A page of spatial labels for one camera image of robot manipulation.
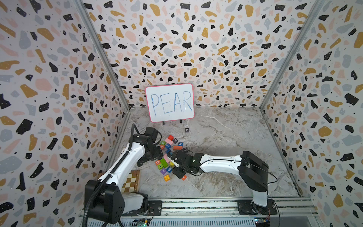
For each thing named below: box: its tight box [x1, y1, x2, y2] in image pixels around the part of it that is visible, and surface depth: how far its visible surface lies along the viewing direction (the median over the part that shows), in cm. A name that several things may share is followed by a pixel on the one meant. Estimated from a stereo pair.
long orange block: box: [172, 145, 183, 150], surface depth 100 cm
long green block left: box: [159, 157, 169, 168], surface depth 92 cm
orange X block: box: [163, 174, 171, 182], surface depth 85 cm
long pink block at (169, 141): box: [164, 138, 174, 146], surface depth 102 cm
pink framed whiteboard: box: [145, 83, 195, 123], surface depth 108 cm
